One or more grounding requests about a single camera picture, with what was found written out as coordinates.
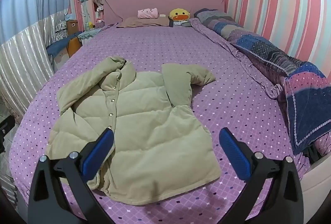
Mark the nightstand with patterned cover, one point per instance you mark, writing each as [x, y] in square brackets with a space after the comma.
[89, 33]

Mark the floral patterned bag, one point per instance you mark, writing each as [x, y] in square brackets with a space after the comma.
[61, 30]

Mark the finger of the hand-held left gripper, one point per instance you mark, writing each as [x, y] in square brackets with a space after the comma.
[5, 127]

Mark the pink container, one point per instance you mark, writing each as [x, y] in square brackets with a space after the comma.
[99, 23]

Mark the beige puffer jacket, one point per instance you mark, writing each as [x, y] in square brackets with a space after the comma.
[155, 136]

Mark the pink headboard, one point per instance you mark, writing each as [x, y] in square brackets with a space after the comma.
[165, 1]

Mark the blue cloth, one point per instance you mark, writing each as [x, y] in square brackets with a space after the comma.
[59, 45]

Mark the patchwork quilt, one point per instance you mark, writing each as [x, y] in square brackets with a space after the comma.
[302, 100]

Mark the brown pillow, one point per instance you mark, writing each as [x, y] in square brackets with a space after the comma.
[144, 22]

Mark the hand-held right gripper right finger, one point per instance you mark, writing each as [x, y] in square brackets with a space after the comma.
[234, 154]

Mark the pink rolled pillow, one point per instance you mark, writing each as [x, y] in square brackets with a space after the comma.
[148, 13]

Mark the bed with purple dotted sheet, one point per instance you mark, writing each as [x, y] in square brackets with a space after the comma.
[232, 71]

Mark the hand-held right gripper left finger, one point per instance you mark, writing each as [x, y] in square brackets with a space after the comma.
[99, 152]

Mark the silver pleated curtain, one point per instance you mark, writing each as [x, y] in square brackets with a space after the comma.
[23, 63]

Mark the yellow duck plush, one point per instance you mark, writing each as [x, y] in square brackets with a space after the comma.
[179, 14]

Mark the brown storage box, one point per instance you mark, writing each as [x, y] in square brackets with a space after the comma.
[72, 27]

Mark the orange wooden panel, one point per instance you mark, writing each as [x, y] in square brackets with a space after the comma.
[75, 46]

